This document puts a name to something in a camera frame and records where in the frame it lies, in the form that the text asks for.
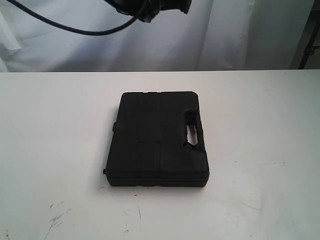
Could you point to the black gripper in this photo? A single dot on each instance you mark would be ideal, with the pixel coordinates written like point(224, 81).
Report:
point(147, 10)

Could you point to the black plastic tool case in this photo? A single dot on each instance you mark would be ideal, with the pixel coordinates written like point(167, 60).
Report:
point(158, 140)

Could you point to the white backdrop curtain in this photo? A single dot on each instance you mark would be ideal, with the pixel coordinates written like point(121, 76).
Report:
point(215, 35)

